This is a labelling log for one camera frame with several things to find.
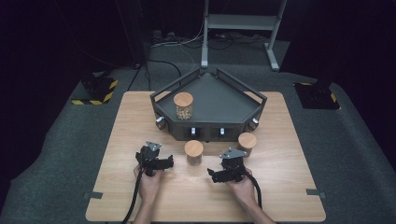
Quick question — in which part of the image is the grey tape piece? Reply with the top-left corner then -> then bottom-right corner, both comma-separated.
305,188 -> 327,200
82,190 -> 104,201

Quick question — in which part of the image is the glass jar of red berries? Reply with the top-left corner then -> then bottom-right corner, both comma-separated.
237,132 -> 258,157

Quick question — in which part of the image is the black floor cable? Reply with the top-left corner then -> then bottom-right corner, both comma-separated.
148,59 -> 182,79
207,31 -> 269,51

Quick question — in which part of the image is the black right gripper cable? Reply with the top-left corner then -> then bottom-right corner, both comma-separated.
245,172 -> 263,210

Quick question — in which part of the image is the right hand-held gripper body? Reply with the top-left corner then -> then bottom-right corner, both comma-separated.
219,147 -> 248,183

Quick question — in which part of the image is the glass jar of brown grains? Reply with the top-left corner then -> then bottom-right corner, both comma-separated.
184,139 -> 205,167

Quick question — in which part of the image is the person's left hand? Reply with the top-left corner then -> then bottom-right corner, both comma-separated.
134,164 -> 164,203

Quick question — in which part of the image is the glass jar of yellow beans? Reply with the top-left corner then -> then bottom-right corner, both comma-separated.
173,91 -> 194,121

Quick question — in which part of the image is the grey metal stand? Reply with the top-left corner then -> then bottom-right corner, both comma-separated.
200,0 -> 288,72

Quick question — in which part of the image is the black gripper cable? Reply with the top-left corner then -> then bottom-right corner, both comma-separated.
245,172 -> 263,210
120,167 -> 145,224

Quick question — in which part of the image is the black yellow striped base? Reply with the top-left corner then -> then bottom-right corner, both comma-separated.
71,74 -> 120,106
293,81 -> 341,110

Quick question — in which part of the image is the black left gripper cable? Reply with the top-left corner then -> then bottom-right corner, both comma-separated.
120,167 -> 145,224

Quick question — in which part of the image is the white floor cable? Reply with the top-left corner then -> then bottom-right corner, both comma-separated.
151,18 -> 206,49

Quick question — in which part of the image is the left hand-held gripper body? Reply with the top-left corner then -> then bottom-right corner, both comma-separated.
134,140 -> 163,177

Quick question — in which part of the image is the person's right hand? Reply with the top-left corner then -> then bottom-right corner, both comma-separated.
226,168 -> 261,209

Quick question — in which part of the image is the dark grey corner rack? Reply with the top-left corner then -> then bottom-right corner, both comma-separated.
149,67 -> 268,143

